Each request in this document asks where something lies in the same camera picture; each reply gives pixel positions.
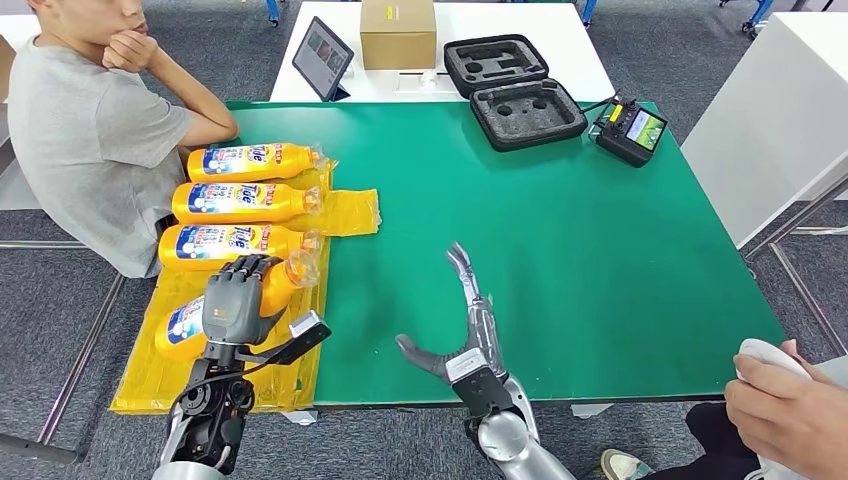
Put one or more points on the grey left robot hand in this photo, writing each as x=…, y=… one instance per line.
x=232, y=308

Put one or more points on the person's right forearm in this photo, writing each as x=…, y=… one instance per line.
x=195, y=102

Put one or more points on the orange detergent bottle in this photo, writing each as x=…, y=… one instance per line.
x=265, y=246
x=265, y=204
x=295, y=161
x=179, y=328

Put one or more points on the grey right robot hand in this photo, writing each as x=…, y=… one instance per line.
x=480, y=331

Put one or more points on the white black handheld controller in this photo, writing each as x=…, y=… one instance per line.
x=762, y=350

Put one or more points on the blue metal frame leg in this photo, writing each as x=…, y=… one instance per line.
x=760, y=14
x=272, y=10
x=590, y=10

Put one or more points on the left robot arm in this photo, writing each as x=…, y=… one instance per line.
x=199, y=424

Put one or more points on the small white round object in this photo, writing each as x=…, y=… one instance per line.
x=429, y=80

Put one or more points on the cardboard box yellow label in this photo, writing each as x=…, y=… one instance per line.
x=398, y=41

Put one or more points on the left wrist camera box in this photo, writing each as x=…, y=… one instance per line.
x=308, y=328

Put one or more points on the black tablet on stand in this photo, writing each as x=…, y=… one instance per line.
x=322, y=54

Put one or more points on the open black foam case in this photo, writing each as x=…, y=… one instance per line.
x=526, y=115

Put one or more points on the person's right hand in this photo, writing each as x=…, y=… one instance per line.
x=129, y=52

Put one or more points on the plain brown cardboard box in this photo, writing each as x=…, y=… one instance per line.
x=5, y=66

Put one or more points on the white table foot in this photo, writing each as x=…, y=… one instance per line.
x=591, y=411
x=301, y=417

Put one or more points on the person's hand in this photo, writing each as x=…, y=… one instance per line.
x=795, y=417

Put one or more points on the person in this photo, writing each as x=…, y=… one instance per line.
x=86, y=166
x=715, y=437

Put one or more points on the black remote controller with screen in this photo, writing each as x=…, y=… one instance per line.
x=621, y=146

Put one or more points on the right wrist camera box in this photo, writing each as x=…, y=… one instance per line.
x=480, y=387

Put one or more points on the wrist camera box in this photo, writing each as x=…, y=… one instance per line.
x=308, y=328
x=480, y=387

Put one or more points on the yellow plastic wrapped flat package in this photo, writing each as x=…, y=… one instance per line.
x=192, y=384

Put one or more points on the grey metal table frame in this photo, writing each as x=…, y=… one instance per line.
x=797, y=220
x=40, y=447

